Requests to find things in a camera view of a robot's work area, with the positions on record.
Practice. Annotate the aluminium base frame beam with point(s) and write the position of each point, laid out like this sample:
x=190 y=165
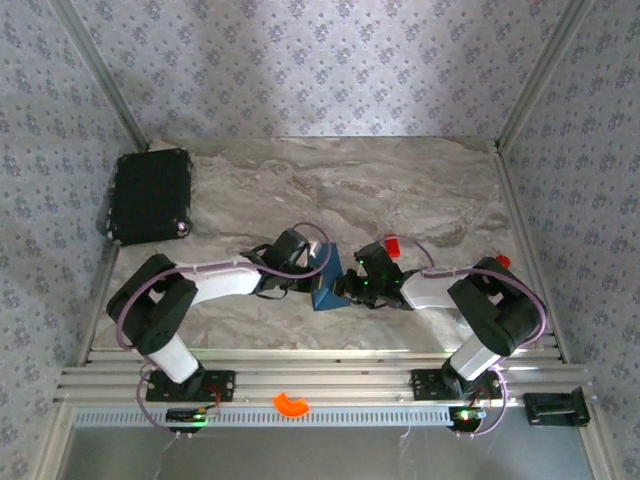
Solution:
x=325 y=380

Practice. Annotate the small lit circuit board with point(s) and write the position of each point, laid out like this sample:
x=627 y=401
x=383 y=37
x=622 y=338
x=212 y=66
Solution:
x=185 y=415
x=465 y=416

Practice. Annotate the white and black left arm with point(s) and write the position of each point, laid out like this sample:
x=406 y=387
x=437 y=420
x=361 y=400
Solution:
x=165 y=320

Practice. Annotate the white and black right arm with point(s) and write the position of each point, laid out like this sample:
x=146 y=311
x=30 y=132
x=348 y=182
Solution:
x=500 y=320

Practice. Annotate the orange curved plastic piece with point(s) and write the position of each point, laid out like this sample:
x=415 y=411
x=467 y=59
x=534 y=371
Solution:
x=287 y=409

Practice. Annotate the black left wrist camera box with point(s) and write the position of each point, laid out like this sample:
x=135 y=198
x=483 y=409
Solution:
x=287 y=247

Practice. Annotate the aluminium table side rail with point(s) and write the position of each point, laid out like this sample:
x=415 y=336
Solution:
x=522 y=225
x=97 y=300

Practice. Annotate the blue cloth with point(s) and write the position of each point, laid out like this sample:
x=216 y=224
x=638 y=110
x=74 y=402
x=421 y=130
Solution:
x=332 y=300

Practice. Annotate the aluminium corner post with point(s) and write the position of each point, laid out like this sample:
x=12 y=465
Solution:
x=105 y=75
x=541 y=75

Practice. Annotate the black rectangular case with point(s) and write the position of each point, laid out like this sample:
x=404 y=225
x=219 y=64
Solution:
x=150 y=195

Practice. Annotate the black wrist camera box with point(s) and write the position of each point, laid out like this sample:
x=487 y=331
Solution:
x=287 y=247
x=377 y=260

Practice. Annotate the black clamp bracket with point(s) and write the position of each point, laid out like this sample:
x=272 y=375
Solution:
x=550 y=407

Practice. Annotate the small red cylinder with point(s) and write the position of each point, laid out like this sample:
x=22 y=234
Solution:
x=393 y=247

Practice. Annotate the aluminium frame leg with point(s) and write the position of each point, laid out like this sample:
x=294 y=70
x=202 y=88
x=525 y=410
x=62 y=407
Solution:
x=52 y=445
x=597 y=450

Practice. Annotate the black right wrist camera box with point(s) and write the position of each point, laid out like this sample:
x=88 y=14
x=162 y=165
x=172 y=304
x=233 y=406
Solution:
x=377 y=260

